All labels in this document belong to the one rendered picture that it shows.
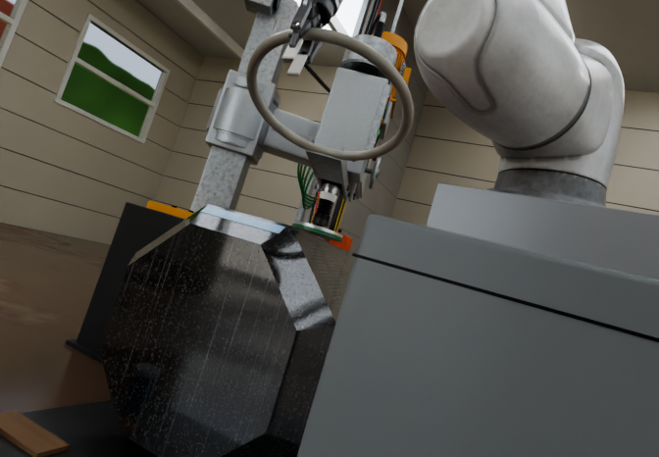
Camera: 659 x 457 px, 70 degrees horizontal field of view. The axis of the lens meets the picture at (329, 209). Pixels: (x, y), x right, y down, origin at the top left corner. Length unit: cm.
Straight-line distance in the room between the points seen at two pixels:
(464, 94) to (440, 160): 646
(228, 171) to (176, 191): 673
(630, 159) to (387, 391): 648
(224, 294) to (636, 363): 108
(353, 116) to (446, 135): 527
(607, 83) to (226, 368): 111
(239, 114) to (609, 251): 208
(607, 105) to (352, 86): 136
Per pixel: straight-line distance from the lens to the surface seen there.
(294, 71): 116
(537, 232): 63
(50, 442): 165
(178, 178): 925
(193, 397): 146
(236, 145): 247
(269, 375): 132
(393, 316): 59
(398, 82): 123
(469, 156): 699
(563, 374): 57
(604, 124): 75
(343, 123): 193
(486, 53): 56
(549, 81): 62
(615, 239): 64
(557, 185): 72
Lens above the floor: 71
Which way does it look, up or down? 7 degrees up
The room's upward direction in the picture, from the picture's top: 17 degrees clockwise
